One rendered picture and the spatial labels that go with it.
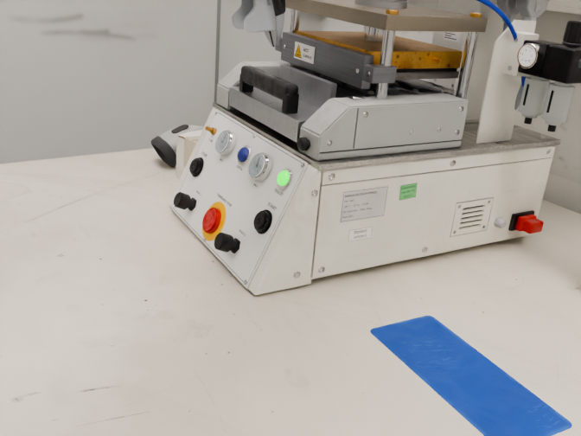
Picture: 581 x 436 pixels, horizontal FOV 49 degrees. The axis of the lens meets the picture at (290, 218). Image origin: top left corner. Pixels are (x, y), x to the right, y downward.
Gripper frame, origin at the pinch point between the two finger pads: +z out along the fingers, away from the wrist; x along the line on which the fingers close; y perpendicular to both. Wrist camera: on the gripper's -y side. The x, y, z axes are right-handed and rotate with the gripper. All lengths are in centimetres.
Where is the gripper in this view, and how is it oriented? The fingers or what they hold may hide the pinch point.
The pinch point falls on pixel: (277, 35)
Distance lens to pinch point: 93.6
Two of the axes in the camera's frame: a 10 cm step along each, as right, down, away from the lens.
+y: -8.3, 4.5, -3.3
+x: 5.1, 3.7, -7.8
